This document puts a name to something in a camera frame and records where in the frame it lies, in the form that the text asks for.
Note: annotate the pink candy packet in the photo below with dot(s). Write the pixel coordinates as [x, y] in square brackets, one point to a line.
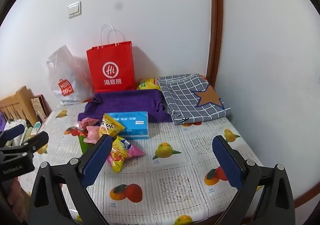
[87, 122]

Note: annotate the blue tissue pack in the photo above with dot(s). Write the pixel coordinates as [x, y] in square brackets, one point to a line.
[135, 124]

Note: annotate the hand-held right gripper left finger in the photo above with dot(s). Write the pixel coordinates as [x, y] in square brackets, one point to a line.
[97, 162]

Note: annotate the yellow chips packet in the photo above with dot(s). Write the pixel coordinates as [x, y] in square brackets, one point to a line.
[110, 124]

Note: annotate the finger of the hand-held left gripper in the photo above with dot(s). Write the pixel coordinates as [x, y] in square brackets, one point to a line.
[37, 141]
[13, 132]

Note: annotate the red paper bag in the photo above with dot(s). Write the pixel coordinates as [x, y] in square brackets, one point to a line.
[110, 64]

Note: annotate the fruit print tablecloth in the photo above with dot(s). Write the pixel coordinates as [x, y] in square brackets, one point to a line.
[175, 177]

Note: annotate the patterned box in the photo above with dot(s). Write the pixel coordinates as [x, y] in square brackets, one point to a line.
[38, 107]

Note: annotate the pink packet with clear stripe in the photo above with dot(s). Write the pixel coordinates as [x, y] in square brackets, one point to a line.
[93, 133]

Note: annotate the white plastic bag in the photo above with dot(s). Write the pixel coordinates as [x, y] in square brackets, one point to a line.
[65, 74]

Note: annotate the large yellow snack bag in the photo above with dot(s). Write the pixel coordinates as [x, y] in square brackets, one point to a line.
[147, 84]

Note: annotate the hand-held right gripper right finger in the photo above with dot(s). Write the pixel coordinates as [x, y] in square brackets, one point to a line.
[228, 165]

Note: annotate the white tube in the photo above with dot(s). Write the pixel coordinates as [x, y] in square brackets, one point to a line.
[37, 128]

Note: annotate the grey checked cloth with star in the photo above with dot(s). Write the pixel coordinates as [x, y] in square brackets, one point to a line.
[180, 97]

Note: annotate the purple towel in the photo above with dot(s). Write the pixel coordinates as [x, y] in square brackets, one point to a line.
[130, 102]

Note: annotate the green triangular snack packet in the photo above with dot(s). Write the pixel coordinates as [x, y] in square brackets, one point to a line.
[83, 143]

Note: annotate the white light switch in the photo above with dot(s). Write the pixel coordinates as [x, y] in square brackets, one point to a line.
[75, 9]

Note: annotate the yellow pink snack packet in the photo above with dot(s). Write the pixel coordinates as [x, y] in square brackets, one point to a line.
[120, 154]

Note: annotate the brown wooden door frame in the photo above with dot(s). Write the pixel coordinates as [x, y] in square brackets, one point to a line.
[216, 14]

